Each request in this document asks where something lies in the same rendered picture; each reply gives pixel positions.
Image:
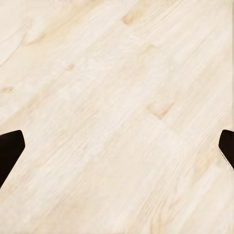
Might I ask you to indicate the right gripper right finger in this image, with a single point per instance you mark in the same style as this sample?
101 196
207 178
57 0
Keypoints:
226 145

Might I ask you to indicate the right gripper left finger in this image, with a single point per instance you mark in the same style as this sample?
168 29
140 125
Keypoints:
12 145

